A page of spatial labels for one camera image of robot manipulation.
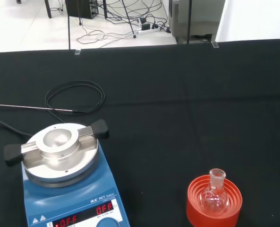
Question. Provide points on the black bench cloth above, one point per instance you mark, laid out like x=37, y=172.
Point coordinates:
x=177, y=106

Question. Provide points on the white power strip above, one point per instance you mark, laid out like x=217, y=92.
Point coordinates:
x=151, y=30

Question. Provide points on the small clear plastic clip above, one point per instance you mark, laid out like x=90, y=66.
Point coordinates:
x=77, y=52
x=215, y=45

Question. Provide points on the thin black tripod pole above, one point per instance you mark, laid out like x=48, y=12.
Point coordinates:
x=69, y=33
x=189, y=21

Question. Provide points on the blue base laboratory heater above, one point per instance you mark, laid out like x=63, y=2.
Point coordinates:
x=71, y=196

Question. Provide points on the grey metal cabinet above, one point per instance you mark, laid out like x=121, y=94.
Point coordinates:
x=201, y=16

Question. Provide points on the thin steel temperature probe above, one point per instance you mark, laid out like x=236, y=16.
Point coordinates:
x=24, y=107

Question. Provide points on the black computer case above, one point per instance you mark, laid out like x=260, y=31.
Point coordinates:
x=83, y=8

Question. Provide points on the black table leg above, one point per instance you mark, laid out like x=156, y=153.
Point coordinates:
x=48, y=9

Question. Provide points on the pale white board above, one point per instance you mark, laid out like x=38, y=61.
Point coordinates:
x=255, y=19

